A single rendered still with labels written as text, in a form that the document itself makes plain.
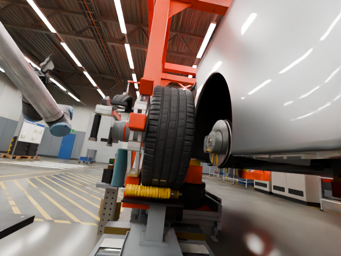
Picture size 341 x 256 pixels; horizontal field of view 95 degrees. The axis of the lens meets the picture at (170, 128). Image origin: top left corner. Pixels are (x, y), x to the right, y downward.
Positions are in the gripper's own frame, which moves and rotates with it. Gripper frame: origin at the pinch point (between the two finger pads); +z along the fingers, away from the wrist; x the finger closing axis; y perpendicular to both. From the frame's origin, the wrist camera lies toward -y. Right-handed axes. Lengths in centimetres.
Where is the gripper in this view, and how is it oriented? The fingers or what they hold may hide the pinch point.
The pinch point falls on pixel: (32, 50)
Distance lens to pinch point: 97.3
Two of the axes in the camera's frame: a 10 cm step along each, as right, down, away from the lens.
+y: 7.0, 6.5, -2.8
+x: -5.4, 2.3, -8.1
